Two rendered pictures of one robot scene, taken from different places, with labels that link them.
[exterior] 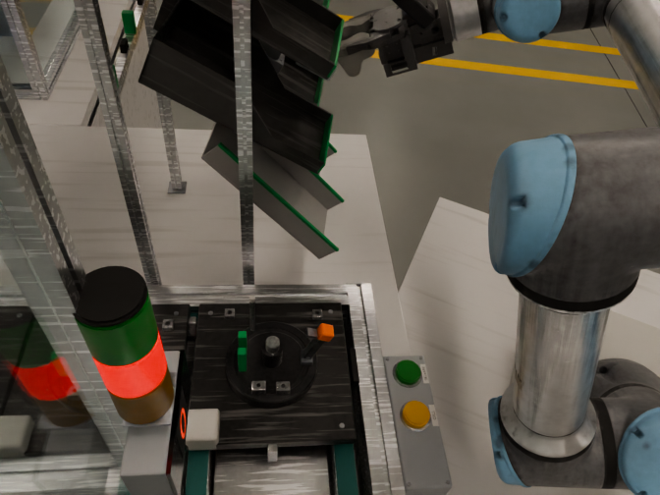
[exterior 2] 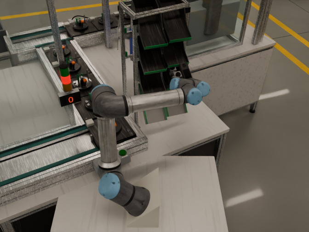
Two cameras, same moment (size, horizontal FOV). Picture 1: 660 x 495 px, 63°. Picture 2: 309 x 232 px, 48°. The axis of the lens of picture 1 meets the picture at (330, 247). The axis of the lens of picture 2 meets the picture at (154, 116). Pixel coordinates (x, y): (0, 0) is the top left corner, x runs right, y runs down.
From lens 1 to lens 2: 1.67 m
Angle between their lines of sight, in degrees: 49
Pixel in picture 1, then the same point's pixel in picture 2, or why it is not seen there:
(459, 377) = (139, 176)
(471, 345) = not seen: hidden behind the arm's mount
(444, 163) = not seen: outside the picture
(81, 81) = (191, 64)
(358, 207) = (190, 137)
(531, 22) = (171, 86)
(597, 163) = (99, 88)
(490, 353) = not seen: hidden behind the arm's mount
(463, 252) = (190, 167)
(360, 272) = (163, 145)
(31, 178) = (60, 48)
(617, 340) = (153, 188)
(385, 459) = (98, 155)
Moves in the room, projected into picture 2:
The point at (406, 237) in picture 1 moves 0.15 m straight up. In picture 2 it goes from (281, 216) to (286, 205)
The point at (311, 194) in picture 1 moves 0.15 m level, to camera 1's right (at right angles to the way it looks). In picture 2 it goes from (163, 113) to (171, 128)
